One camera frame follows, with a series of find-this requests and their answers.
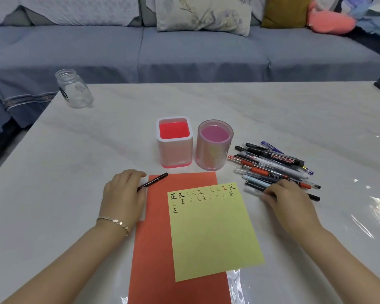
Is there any clear glass jar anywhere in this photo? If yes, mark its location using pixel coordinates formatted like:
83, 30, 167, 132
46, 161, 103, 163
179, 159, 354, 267
55, 68, 94, 109

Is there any person's left hand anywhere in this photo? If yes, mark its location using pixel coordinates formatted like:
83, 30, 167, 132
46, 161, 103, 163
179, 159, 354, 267
98, 169, 148, 233

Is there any pile of assorted pens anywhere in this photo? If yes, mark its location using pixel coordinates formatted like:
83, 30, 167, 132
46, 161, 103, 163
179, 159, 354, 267
227, 141, 322, 202

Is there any light blue crumpled cloth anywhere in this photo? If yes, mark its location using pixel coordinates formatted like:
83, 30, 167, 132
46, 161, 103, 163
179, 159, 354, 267
336, 0, 380, 62

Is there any person's right hand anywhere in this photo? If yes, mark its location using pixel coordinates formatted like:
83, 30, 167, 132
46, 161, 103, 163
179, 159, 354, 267
261, 179, 324, 240

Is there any square pink pen holder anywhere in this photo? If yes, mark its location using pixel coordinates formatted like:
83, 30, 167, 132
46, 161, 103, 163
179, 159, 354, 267
156, 116, 194, 168

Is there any person's left forearm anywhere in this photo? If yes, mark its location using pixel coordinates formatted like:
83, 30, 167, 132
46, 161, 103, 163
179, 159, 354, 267
1, 222, 130, 304

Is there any thick black marker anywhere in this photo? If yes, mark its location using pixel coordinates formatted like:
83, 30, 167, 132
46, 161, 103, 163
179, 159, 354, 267
245, 142, 305, 167

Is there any mustard yellow cushion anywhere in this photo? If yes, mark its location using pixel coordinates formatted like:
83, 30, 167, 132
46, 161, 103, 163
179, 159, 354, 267
261, 0, 315, 29

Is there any yellow paper sheet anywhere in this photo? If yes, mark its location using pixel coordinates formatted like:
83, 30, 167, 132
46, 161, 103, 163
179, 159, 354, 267
167, 182, 265, 283

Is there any rose gold link bracelet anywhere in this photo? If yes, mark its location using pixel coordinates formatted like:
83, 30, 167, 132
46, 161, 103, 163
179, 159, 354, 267
96, 217, 130, 237

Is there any pink plush toy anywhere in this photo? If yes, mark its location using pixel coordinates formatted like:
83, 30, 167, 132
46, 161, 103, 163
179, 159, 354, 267
306, 0, 357, 36

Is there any round pink pen holder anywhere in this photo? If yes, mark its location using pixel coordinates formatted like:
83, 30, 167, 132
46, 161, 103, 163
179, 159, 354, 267
195, 119, 234, 171

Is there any black capped pen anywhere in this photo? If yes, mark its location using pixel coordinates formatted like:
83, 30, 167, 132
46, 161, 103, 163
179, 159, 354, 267
245, 182, 321, 202

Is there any person's right forearm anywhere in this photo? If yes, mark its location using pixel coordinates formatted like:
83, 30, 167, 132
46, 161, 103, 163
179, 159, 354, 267
297, 225, 380, 304

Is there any slim black pen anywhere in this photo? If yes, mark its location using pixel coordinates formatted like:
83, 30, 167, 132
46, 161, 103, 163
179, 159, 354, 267
137, 173, 168, 191

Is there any grey-blue sofa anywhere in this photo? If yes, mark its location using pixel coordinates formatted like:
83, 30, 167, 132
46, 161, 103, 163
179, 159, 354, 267
0, 0, 380, 92

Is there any white quilted sofa throw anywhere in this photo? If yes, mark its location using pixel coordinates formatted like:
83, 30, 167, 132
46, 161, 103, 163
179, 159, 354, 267
0, 0, 144, 28

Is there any blue denim garment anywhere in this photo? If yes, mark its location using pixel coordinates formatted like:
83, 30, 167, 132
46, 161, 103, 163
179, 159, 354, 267
0, 70, 63, 147

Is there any red paper sheet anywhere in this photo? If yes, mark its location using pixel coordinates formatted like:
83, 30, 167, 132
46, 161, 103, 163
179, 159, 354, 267
128, 171, 232, 304

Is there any floral print cushion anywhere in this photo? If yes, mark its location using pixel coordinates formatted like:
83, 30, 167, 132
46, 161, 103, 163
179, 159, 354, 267
155, 0, 252, 37

